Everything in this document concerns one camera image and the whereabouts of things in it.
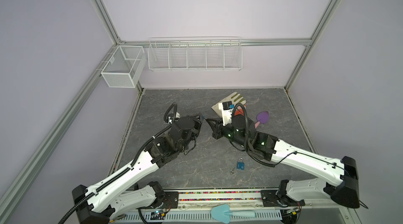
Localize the white wire shelf basket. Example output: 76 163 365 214
148 37 243 71

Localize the teal trowel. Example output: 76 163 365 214
211 204 256 224

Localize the large blue padlock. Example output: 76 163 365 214
236 158 245 170

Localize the cream work glove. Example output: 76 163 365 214
212 92 246 117

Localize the purple trowel pink handle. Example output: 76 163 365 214
255 111 270 128

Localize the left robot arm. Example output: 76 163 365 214
60 103 204 224

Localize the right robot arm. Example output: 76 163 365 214
206 104 364 209

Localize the white mesh box basket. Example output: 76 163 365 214
101 45 147 88

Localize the red rubber glove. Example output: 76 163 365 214
233 103 246 116

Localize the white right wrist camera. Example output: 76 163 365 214
218 101 235 126

